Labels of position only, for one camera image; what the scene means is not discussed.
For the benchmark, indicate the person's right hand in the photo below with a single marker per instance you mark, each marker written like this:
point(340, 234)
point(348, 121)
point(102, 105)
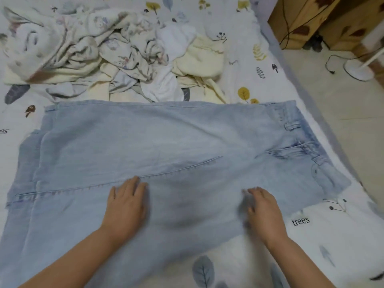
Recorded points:
point(267, 216)

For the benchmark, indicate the person's left hand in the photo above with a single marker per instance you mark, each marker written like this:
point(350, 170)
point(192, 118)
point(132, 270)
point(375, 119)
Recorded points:
point(126, 210)

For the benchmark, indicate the bed with leaf print bedding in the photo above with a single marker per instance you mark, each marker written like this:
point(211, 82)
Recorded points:
point(336, 237)

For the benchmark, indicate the light blue denim jeans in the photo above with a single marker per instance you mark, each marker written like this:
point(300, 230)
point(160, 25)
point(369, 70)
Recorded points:
point(150, 141)

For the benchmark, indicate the person's left forearm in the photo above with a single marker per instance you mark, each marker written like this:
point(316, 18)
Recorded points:
point(75, 264)

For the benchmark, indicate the person's right forearm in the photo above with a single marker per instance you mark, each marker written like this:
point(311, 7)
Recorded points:
point(300, 267)

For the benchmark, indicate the white standing fan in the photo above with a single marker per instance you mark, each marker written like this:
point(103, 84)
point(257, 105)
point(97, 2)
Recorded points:
point(360, 69)

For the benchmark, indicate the dark shoe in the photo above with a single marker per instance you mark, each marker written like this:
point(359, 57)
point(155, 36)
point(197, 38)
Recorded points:
point(309, 45)
point(318, 43)

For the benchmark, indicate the wooden dressing table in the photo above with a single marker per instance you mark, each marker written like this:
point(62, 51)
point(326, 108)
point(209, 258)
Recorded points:
point(306, 18)

